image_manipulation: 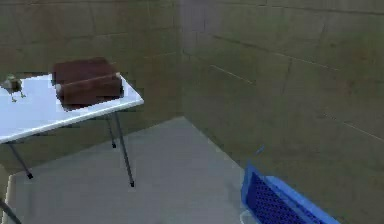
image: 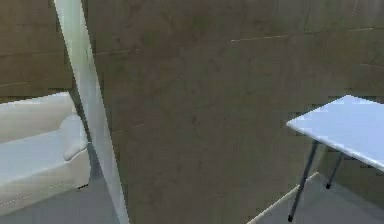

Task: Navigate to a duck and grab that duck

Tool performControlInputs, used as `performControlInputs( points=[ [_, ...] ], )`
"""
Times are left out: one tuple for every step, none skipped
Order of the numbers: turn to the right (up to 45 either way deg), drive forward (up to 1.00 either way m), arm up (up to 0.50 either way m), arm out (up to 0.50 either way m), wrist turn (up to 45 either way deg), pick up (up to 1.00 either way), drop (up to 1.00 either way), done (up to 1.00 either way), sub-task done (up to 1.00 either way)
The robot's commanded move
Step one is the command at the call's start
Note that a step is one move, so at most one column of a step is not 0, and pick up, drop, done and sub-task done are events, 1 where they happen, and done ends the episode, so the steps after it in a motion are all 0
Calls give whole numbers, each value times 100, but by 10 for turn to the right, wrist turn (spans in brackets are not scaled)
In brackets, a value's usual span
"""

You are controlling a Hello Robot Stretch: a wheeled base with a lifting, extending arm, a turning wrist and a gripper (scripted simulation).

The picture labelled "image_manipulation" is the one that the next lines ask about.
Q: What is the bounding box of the white table with black legs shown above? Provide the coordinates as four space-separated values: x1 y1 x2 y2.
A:
0 73 145 188

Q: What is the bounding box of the blue mesh basket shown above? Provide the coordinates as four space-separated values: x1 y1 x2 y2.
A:
240 145 341 224

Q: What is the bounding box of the grey duck figure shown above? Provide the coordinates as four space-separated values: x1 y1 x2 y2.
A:
1 73 27 103

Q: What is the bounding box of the brown box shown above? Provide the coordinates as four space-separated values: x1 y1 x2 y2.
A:
51 56 123 108

